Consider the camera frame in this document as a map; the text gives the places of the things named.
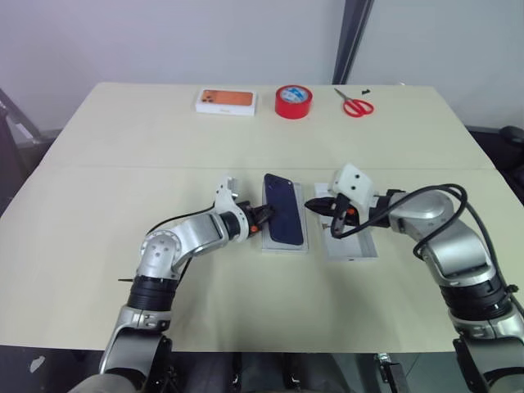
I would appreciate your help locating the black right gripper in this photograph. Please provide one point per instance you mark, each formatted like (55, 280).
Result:
(349, 216)

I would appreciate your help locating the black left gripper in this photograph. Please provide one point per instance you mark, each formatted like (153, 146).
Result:
(256, 217)

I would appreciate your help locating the dark blue phone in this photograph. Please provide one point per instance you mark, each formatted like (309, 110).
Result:
(286, 217)

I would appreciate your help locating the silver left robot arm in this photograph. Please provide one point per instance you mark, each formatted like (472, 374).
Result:
(196, 233)

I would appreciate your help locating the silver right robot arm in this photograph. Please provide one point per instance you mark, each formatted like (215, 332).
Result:
(434, 217)

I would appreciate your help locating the white phone box base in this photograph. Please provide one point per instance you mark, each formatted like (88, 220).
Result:
(286, 251)

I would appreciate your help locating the white phone box lid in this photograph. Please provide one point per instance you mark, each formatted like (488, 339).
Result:
(348, 249)

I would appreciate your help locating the phone box with orange print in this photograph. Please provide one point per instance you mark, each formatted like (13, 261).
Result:
(227, 100)

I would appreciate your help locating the red tape roll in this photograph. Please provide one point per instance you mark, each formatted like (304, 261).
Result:
(291, 104)

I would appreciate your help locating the black chair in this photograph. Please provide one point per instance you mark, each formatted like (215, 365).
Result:
(513, 143)

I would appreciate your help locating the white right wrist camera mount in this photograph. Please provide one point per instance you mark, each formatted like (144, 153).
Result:
(354, 184)

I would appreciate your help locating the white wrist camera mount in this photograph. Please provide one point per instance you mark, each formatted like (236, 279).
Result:
(354, 184)
(227, 204)

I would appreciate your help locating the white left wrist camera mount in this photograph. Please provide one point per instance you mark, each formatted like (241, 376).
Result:
(227, 204)

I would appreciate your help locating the dark vertical post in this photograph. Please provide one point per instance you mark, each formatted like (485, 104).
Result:
(350, 41)

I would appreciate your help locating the metal table bracket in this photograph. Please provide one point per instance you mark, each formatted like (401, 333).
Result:
(387, 366)

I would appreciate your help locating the dark metal frame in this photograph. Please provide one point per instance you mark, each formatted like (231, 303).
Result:
(16, 131)

